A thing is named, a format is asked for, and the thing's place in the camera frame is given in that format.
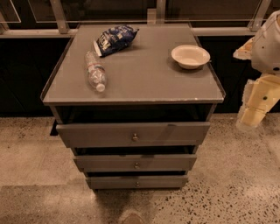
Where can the blue chip bag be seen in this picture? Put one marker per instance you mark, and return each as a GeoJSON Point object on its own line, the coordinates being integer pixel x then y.
{"type": "Point", "coordinates": [114, 40]}

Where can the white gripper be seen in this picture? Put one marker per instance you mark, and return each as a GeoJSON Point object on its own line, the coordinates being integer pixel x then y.
{"type": "Point", "coordinates": [268, 48]}

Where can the grey bottom drawer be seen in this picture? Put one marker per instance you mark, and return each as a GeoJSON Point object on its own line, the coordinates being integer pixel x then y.
{"type": "Point", "coordinates": [136, 182]}

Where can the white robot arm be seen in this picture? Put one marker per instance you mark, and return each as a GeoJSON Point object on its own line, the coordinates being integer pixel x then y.
{"type": "Point", "coordinates": [265, 53]}

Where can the grey drawer cabinet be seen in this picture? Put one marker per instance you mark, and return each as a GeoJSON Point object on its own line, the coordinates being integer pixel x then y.
{"type": "Point", "coordinates": [145, 85]}

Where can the grey top drawer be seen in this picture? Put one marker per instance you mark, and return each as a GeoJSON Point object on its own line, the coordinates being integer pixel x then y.
{"type": "Point", "coordinates": [139, 134]}

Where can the grey drawer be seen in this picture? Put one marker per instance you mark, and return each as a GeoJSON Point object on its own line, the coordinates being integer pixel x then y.
{"type": "Point", "coordinates": [136, 182]}
{"type": "Point", "coordinates": [139, 134]}
{"type": "Point", "coordinates": [136, 163]}

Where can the grey middle drawer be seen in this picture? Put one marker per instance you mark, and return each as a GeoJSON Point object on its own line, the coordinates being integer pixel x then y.
{"type": "Point", "coordinates": [136, 163]}

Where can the clear plastic water bottle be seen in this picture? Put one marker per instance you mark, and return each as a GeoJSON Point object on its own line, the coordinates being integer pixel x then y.
{"type": "Point", "coordinates": [95, 72]}

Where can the metal window railing frame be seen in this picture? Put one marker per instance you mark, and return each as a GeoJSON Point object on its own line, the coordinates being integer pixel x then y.
{"type": "Point", "coordinates": [30, 19]}

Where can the white paper bowl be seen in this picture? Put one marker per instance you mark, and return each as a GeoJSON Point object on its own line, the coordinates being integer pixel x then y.
{"type": "Point", "coordinates": [190, 56]}

